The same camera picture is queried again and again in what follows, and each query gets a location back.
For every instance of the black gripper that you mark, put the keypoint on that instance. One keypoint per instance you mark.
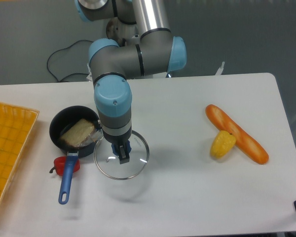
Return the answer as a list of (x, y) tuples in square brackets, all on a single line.
[(123, 150)]

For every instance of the glass pot lid blue knob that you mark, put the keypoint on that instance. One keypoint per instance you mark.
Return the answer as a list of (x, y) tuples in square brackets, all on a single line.
[(126, 165)]

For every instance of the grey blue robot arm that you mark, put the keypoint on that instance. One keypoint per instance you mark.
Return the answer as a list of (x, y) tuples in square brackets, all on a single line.
[(151, 50)]

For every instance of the bread slice in pot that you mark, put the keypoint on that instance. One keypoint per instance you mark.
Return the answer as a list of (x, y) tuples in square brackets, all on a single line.
[(79, 135)]

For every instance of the red bell pepper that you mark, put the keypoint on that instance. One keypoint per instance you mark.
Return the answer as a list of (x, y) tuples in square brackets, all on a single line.
[(59, 166)]

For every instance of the yellow bell pepper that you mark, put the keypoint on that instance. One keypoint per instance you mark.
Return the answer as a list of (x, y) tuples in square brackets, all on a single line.
[(222, 144)]

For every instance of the yellow woven basket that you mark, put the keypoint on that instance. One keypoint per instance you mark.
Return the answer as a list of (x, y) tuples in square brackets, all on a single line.
[(16, 124)]

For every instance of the orange baguette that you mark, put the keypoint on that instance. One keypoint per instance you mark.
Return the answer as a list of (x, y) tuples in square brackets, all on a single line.
[(247, 144)]

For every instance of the dark blue saucepan blue handle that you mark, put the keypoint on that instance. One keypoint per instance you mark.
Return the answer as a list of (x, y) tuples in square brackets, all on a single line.
[(61, 123)]

